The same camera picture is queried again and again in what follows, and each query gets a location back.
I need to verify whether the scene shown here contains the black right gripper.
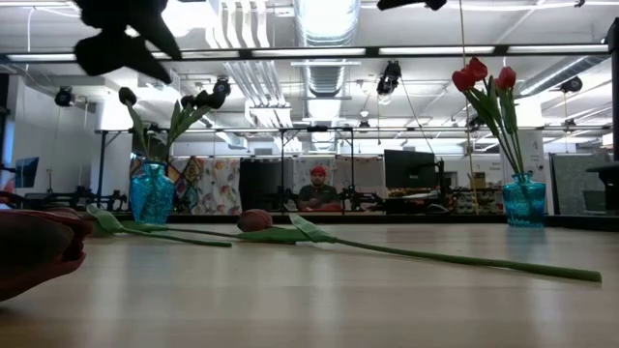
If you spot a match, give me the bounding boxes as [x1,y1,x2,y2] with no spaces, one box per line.
[376,0,449,12]

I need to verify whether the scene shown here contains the black hanging camera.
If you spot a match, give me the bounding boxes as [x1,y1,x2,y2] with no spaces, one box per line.
[375,60,403,97]
[559,75,584,94]
[212,76,232,99]
[53,86,76,108]

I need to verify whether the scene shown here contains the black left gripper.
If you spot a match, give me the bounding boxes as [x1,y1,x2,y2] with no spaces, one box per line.
[72,0,184,82]

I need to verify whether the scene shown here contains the black vertical post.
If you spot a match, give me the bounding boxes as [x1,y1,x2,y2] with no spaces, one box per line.
[606,18,619,163]

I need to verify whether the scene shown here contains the floral patterned cloth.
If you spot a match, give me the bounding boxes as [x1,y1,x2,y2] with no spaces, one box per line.
[191,158,242,217]

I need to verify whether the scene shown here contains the white column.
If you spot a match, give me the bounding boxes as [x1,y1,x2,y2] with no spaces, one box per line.
[501,130,550,214]

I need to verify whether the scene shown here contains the grey partition panel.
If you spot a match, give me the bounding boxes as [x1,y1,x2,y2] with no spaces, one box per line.
[550,153,616,214]

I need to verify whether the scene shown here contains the blue glass vase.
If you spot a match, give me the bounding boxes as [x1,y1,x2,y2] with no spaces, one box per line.
[501,172,546,228]
[129,161,176,226]

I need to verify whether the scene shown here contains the black neighbouring rig frame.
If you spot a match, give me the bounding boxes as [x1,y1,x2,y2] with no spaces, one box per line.
[94,124,613,217]

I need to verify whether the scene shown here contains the silver ventilation duct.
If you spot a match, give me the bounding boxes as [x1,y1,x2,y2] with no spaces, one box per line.
[293,0,363,98]

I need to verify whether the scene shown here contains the blue wall screen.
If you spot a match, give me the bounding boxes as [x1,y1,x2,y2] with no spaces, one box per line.
[12,157,40,189]

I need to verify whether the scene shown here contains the black beam with light strips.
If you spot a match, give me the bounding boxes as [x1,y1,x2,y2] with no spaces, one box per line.
[0,45,611,64]

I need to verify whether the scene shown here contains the black chair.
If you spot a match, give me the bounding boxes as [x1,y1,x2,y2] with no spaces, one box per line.
[585,161,619,213]

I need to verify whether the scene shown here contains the black fabric panel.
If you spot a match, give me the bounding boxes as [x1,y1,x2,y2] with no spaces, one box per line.
[240,158,294,214]

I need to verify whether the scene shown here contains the black monitor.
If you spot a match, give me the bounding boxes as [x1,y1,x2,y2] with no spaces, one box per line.
[384,149,437,190]

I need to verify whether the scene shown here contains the person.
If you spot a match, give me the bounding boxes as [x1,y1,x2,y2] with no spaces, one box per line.
[295,165,342,213]

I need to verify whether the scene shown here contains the colourful geometric patterned cloth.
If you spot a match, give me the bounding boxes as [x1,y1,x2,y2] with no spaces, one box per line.
[129,157,204,217]

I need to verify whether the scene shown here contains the white ceiling pipes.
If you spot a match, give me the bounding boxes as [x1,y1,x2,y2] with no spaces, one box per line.
[205,0,294,128]

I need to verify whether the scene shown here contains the pale patterned cloth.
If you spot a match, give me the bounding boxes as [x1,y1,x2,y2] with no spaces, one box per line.
[334,157,386,212]

